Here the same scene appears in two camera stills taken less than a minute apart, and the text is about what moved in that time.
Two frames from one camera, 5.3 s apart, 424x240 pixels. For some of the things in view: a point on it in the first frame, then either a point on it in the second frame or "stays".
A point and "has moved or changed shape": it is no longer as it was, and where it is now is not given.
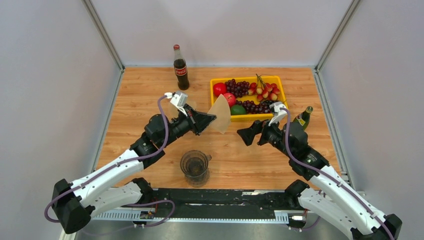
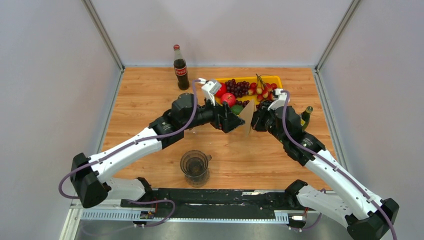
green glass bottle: (303, 117) stays
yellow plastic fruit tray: (277, 79) stays
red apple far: (219, 88) stays
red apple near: (231, 98) stays
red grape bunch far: (238, 89) stays
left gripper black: (197, 120) → (223, 118)
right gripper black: (247, 134) → (258, 116)
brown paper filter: (221, 109) has moved or changed shape
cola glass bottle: (180, 69) stays
